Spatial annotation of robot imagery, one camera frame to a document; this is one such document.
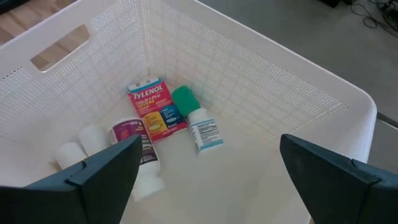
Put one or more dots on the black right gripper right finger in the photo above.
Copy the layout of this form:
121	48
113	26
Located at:
342	193

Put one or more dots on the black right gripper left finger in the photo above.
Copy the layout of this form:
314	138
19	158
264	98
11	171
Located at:
77	196

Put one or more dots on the white bottle purple label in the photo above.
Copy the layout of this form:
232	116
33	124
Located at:
149	174

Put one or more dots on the red Tylenol cold flu box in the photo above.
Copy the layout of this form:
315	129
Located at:
155	109

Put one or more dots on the white bottle green cap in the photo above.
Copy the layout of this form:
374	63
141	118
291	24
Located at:
202	130

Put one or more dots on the white perforated plastic basket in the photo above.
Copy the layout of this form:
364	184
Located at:
248	77

